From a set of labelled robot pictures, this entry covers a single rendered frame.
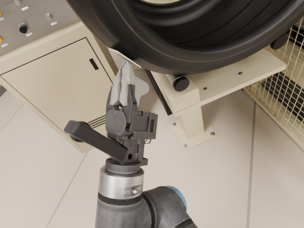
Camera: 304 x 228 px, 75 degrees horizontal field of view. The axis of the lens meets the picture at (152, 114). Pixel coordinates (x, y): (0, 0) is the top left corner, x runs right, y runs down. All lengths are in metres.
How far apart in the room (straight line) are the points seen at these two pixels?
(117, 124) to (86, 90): 0.92
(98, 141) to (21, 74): 0.93
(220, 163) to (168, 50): 1.07
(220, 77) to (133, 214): 0.47
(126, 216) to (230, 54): 0.40
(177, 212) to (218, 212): 0.82
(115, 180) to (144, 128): 0.11
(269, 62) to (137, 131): 0.50
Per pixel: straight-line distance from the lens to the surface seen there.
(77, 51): 1.15
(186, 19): 0.73
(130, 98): 0.36
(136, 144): 0.41
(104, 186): 0.40
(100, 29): 0.39
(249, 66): 0.72
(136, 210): 0.43
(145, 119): 0.40
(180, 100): 0.57
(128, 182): 0.39
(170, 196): 0.51
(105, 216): 0.42
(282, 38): 0.64
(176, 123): 1.56
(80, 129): 0.34
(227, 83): 0.66
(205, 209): 1.30
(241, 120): 1.56
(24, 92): 1.31
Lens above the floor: 1.27
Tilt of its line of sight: 49 degrees down
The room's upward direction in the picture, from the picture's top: 24 degrees counter-clockwise
